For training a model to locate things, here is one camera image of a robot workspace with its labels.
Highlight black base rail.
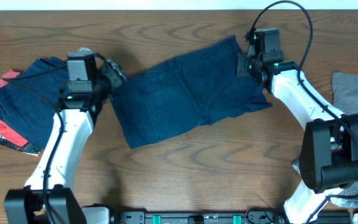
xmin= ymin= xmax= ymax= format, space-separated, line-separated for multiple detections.
xmin=112 ymin=207 xmax=287 ymax=224

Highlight navy blue shorts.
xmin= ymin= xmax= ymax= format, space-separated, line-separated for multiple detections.
xmin=111 ymin=36 xmax=271 ymax=149

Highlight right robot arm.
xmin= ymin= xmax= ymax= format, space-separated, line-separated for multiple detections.
xmin=236 ymin=42 xmax=358 ymax=223

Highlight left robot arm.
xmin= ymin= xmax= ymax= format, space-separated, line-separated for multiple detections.
xmin=4 ymin=48 xmax=127 ymax=223

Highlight folded navy shorts on stack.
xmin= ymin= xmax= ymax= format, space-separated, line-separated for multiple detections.
xmin=0 ymin=57 xmax=68 ymax=149

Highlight folded black printed garment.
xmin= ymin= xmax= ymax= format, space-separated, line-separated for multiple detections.
xmin=0 ymin=135 xmax=41 ymax=156

